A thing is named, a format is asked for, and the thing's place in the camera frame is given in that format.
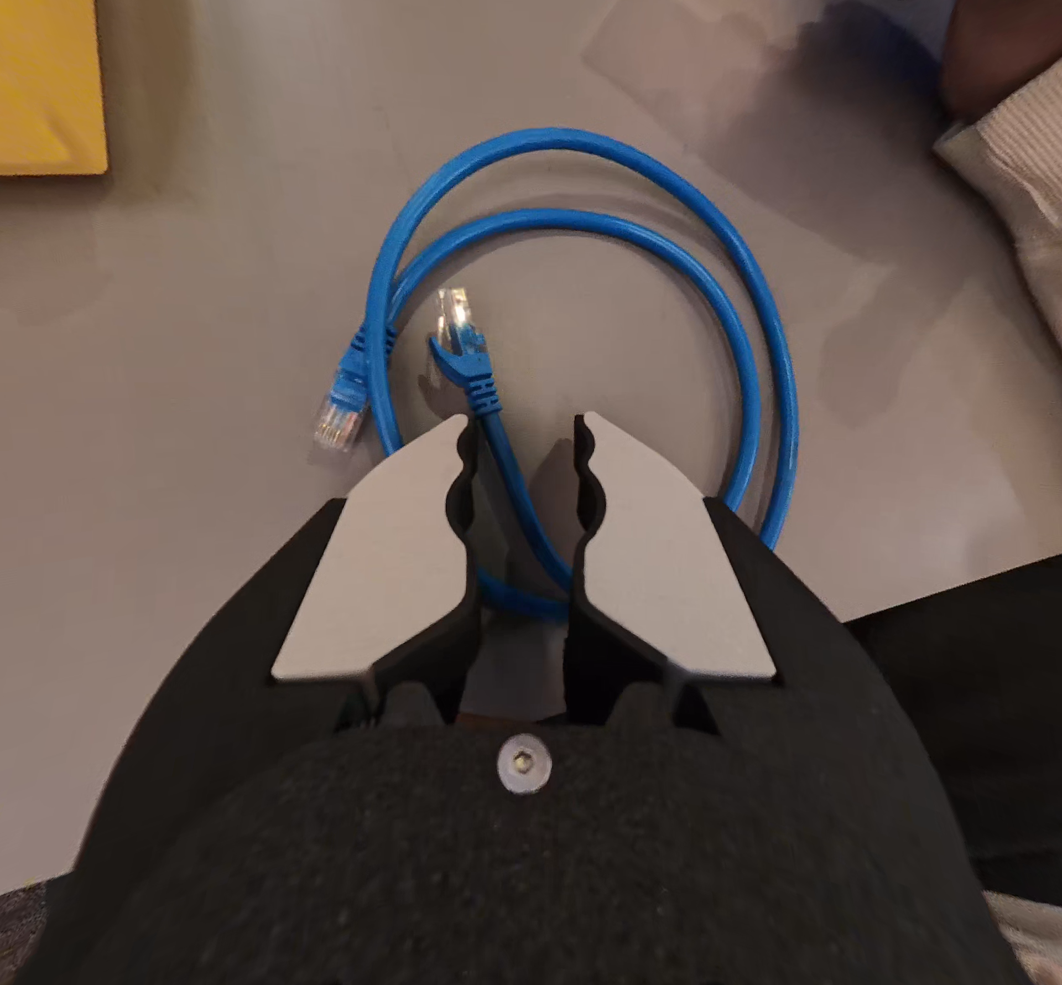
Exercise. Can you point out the yellow plastic bin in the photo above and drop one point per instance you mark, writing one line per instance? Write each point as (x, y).
(50, 47)

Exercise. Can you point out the person's right hand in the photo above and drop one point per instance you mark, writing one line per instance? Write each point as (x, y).
(1004, 30)

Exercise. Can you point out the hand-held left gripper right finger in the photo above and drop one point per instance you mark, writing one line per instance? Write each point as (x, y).
(672, 562)

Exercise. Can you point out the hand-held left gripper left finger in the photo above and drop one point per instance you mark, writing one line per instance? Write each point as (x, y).
(390, 562)

